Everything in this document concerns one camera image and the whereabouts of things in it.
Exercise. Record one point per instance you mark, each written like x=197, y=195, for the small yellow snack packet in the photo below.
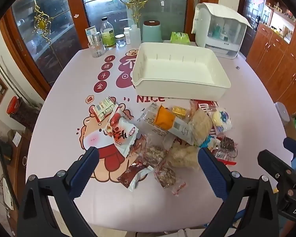
x=178, y=111

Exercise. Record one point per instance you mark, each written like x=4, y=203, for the nut cake packet red edge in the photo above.
x=166, y=175

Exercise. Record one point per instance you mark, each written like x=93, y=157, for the red white snack packet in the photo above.
x=120, y=134

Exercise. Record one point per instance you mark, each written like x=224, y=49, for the puffed rice cracker packet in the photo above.
x=182, y=155

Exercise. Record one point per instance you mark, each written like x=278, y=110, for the clear nut bar packet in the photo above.
x=151, y=153

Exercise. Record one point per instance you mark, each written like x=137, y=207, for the clear drinking glass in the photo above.
x=96, y=50

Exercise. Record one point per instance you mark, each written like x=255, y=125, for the teal ceramic canister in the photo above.
x=151, y=33

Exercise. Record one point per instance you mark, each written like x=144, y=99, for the small metal tin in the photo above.
x=96, y=37

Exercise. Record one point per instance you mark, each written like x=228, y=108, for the blue white round cake packet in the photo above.
x=222, y=119

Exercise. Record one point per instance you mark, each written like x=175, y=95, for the wooden display shelf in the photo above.
x=281, y=19

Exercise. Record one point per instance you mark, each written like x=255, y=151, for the translucent plastic bottle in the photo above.
x=135, y=35

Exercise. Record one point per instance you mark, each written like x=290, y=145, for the dark storage container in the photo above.
x=27, y=118

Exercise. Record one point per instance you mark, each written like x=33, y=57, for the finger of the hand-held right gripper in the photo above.
x=291, y=144
x=271, y=160

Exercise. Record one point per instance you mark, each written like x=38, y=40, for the grey stool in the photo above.
x=283, y=111

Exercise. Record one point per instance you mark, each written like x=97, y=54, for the white pill bottle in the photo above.
x=127, y=37

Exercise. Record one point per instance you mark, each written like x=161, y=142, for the white countertop cup cabinet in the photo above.
x=202, y=29

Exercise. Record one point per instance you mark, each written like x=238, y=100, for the orange white snack packet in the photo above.
x=172, y=124

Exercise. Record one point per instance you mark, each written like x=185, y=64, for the wooden framed glass door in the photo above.
x=162, y=5
x=51, y=42

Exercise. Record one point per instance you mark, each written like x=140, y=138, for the wooden cabinets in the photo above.
x=273, y=61

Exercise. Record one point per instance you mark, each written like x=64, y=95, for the green yellow snack packet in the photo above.
x=104, y=108

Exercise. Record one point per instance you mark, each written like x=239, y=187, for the red round tin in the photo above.
x=12, y=105

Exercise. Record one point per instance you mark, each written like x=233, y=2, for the small glass jar gold lid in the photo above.
x=120, y=42

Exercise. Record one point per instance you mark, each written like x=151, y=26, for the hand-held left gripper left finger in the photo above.
x=85, y=170

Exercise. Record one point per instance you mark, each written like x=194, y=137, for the pale cracker packet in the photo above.
x=201, y=123

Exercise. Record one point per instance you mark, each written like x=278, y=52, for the white plastic bin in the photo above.
x=177, y=66

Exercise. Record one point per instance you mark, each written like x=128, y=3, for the red white striped packet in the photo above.
x=207, y=106

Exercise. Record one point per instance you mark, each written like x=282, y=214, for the white blue carton box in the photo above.
x=89, y=33

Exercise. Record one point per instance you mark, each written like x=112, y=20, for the glass bottle with green label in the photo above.
x=108, y=38

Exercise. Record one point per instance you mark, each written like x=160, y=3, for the clear packet with black print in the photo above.
x=146, y=118

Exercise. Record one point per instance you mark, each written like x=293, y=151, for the green tissue pack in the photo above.
x=179, y=37

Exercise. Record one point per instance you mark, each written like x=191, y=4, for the white cloth cover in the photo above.
x=227, y=12

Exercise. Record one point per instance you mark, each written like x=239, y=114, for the blue snack packet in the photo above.
x=208, y=140

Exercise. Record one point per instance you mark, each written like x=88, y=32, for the dark brown snack packet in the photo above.
x=227, y=145

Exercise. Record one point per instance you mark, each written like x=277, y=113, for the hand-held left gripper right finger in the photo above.
x=212, y=172

